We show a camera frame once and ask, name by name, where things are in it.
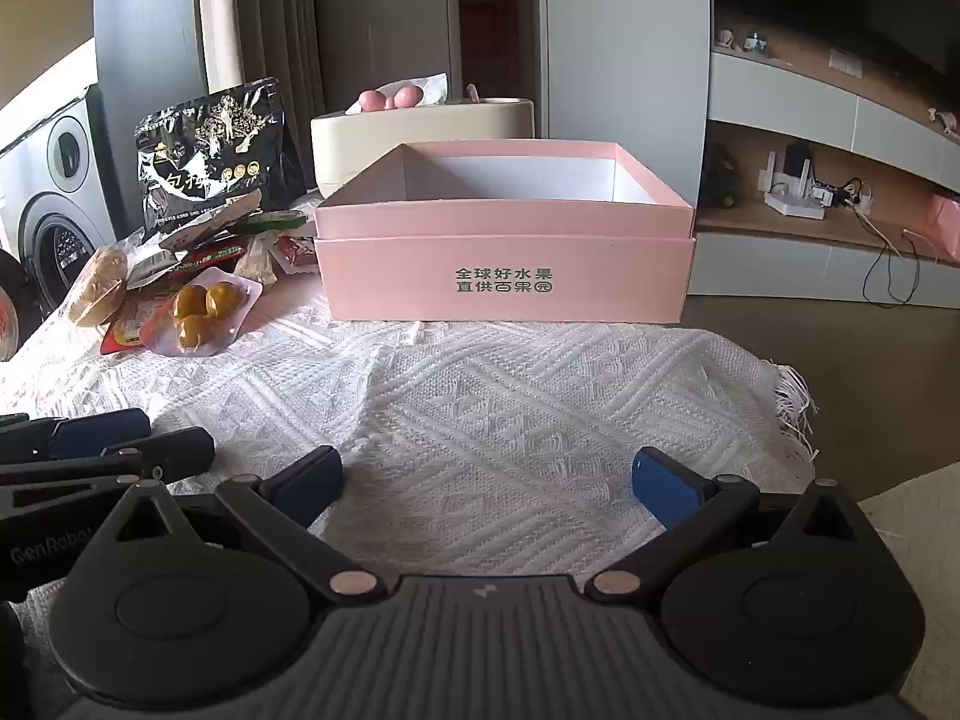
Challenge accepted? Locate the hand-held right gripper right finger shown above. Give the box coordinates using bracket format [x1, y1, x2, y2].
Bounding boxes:
[589, 447, 863, 605]

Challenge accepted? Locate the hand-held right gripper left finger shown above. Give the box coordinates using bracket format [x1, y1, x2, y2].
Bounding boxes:
[112, 445, 391, 605]

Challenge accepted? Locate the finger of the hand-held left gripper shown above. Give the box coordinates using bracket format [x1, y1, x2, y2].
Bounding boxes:
[0, 426, 216, 511]
[0, 409, 151, 460]

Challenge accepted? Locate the red snack packet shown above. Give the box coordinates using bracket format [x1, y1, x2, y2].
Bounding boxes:
[169, 236, 248, 278]
[100, 300, 177, 355]
[274, 235, 320, 269]

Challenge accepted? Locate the pink cardboard box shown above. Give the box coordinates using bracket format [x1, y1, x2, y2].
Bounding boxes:
[313, 139, 698, 323]

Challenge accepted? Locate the brown pastry packet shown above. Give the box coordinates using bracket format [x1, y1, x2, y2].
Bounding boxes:
[67, 244, 132, 327]

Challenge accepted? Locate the dark round object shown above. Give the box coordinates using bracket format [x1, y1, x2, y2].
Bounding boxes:
[0, 249, 28, 361]

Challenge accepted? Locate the silver white snack packet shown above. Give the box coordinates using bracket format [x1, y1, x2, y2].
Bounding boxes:
[126, 240, 182, 290]

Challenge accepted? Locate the white knit blanket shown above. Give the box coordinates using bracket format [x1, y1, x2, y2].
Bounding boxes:
[0, 187, 820, 661]

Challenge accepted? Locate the clear beige snack packet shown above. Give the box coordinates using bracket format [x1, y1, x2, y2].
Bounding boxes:
[232, 232, 280, 286]

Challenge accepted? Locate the white wooden media cabinet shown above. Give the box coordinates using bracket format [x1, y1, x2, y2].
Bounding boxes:
[688, 45, 960, 310]

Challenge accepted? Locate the grey washing machine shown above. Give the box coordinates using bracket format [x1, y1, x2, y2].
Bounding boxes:
[0, 86, 121, 316]

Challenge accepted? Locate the black gold snack bag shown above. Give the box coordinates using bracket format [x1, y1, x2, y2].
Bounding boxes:
[135, 79, 307, 245]

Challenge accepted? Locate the white router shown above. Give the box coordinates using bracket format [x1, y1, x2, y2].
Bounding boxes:
[763, 150, 826, 220]

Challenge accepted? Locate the white power strip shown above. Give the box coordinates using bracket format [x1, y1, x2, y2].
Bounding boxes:
[814, 181, 876, 212]

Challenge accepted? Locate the pink bag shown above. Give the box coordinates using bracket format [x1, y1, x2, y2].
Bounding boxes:
[928, 193, 960, 265]

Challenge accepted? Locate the beige tissue box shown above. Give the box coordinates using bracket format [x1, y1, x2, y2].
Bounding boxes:
[311, 96, 536, 200]

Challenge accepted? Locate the pink ball ornament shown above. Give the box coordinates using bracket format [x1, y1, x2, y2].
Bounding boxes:
[358, 86, 425, 113]

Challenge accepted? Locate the white tissue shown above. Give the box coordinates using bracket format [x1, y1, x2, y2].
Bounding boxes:
[375, 73, 449, 106]

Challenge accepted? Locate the black cable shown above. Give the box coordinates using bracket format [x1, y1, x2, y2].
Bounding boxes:
[861, 202, 914, 306]

